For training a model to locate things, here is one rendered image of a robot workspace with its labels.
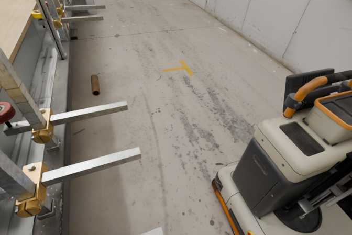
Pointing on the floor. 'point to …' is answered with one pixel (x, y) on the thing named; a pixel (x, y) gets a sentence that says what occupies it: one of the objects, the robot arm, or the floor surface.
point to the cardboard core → (95, 85)
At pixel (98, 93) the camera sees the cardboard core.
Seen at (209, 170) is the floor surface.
